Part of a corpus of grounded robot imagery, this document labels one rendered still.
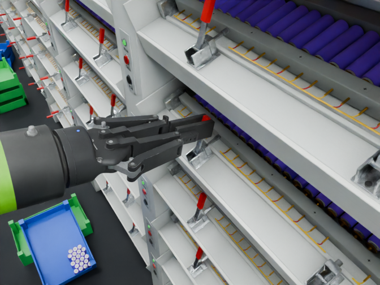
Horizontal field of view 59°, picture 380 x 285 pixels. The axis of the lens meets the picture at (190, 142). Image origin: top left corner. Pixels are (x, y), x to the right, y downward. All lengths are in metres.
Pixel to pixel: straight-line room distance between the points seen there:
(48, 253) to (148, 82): 1.06
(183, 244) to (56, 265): 0.75
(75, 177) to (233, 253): 0.37
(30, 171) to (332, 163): 0.31
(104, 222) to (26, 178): 1.26
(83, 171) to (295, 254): 0.29
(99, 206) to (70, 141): 1.31
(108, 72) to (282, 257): 0.60
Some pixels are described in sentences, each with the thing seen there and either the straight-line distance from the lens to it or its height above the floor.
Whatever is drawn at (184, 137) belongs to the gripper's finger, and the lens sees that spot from 0.49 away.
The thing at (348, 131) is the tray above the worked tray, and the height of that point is 1.09.
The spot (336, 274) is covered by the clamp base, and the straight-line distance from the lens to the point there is 0.45.
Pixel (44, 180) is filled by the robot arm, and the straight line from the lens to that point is 0.40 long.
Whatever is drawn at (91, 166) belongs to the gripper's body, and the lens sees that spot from 0.42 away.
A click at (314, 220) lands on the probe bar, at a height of 0.93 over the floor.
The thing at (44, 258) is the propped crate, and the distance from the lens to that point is 1.56.
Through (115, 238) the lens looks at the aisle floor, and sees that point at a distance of 1.58.
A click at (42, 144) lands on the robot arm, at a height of 1.05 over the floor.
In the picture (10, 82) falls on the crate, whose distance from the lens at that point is 2.47.
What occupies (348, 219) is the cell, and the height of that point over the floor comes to 0.94.
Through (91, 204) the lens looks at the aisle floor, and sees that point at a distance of 1.73.
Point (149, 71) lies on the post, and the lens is 0.63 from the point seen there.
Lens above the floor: 1.29
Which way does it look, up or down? 40 degrees down
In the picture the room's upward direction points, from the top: straight up
